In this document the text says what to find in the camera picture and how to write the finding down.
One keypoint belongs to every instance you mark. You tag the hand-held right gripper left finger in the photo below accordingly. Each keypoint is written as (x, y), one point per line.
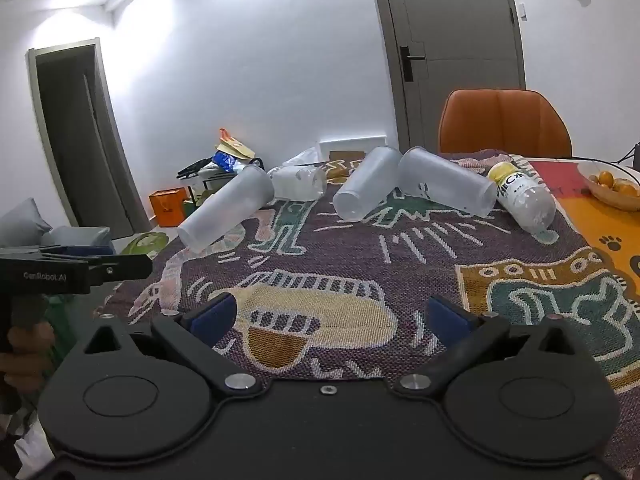
(215, 317)

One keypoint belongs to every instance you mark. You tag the grey cushion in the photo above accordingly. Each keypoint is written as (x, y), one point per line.
(30, 225)

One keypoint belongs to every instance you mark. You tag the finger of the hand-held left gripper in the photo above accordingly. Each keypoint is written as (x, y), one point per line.
(122, 267)
(75, 249)

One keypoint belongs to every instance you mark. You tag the pile of bags and packets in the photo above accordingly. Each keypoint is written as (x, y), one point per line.
(222, 160)

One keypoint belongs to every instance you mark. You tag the green plastic bag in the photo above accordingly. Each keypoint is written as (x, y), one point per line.
(142, 246)

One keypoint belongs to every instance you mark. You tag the frosted plastic cup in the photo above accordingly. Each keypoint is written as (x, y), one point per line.
(367, 182)
(445, 182)
(225, 207)

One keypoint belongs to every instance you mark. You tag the brown cardboard box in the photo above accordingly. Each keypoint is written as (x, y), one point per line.
(346, 157)

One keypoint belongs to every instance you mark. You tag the orange paper bag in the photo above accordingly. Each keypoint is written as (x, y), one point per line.
(167, 207)

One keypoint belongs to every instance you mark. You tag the person's left hand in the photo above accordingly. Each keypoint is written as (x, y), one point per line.
(27, 350)

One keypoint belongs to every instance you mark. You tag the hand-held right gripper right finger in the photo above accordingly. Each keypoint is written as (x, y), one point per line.
(446, 316)

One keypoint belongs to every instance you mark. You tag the plastic bottle with yellow cap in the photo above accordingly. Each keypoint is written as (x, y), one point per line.
(525, 195)

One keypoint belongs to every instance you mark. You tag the orange chair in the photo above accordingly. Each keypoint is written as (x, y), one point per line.
(502, 120)

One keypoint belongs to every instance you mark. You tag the white flat box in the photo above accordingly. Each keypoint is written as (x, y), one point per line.
(350, 142)

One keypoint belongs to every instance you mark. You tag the white bowl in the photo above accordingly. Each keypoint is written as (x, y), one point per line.
(602, 199)

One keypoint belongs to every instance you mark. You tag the grey door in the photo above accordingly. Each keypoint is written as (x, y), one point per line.
(450, 35)

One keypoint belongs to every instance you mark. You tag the printed woven blanket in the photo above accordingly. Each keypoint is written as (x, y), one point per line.
(350, 260)

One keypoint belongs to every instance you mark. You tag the dark open doorway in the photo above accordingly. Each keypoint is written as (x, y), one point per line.
(80, 145)

